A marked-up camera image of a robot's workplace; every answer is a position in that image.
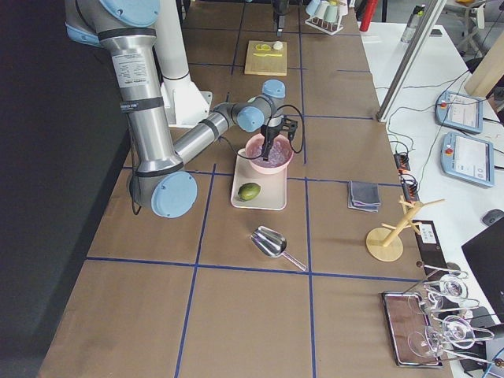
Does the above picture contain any lower teach pendant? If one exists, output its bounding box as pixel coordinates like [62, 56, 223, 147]
[440, 132, 495, 187]

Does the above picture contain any bamboo cutting board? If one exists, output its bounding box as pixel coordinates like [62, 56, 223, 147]
[244, 40, 287, 76]

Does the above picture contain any wooden mug tree stand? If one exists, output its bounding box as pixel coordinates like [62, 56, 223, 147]
[365, 195, 444, 262]

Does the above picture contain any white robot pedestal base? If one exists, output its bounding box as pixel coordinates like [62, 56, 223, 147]
[154, 1, 213, 128]

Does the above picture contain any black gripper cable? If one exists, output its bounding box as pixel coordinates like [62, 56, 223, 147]
[218, 103, 306, 161]

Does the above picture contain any aluminium frame post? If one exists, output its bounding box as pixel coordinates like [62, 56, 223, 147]
[376, 0, 447, 122]

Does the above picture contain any metal tray with glasses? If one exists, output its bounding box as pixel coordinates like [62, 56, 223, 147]
[381, 291, 443, 369]

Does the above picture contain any grey folded cloth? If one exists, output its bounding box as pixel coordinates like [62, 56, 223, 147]
[347, 181, 381, 213]

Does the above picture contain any metal ice scoop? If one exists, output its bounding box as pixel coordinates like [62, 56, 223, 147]
[250, 226, 307, 272]

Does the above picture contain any cream rectangular tray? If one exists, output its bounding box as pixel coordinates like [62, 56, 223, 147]
[231, 157, 287, 210]

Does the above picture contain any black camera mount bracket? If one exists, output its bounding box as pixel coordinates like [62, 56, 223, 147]
[280, 117, 298, 142]

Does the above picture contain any pink bowl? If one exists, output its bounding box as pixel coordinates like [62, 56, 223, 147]
[245, 133, 294, 175]

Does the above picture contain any white cup rack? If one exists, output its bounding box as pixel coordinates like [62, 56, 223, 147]
[305, 0, 350, 35]

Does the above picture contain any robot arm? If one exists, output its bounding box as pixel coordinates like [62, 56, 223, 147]
[65, 1, 285, 218]

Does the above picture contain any yellow plastic knife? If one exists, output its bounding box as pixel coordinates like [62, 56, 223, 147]
[253, 53, 283, 57]

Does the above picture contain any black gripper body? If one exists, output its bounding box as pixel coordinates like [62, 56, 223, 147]
[261, 121, 283, 161]
[272, 0, 289, 36]

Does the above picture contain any upper teach pendant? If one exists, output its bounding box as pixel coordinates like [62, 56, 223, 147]
[435, 91, 483, 134]

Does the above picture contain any clear ice cubes pile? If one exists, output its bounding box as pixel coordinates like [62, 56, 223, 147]
[246, 138, 291, 168]

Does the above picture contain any teach pendant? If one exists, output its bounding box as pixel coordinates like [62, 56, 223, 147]
[440, 132, 495, 187]
[435, 91, 483, 134]

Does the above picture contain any green lime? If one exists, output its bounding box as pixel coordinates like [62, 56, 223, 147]
[237, 183, 261, 202]

